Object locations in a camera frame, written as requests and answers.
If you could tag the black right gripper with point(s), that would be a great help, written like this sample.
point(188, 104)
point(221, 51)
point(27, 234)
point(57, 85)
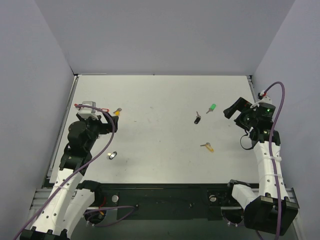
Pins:
point(241, 116)

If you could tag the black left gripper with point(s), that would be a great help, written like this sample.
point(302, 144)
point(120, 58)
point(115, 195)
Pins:
point(102, 125)

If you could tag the key with black tag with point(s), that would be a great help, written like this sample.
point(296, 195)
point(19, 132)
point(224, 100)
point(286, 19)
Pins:
point(198, 118)

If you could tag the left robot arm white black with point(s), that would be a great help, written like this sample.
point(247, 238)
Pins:
point(71, 196)

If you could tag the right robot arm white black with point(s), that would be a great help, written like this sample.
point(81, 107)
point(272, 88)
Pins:
point(270, 210)

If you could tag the key with yellow round tag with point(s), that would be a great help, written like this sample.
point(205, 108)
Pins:
point(117, 111)

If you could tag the key with green tag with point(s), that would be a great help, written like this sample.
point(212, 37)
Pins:
point(212, 107)

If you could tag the key with long yellow tag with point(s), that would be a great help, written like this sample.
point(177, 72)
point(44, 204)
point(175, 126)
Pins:
point(208, 146)

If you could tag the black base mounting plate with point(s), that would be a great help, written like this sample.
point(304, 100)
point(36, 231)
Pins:
point(211, 201)

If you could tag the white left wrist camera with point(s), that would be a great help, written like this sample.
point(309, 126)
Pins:
point(88, 113)

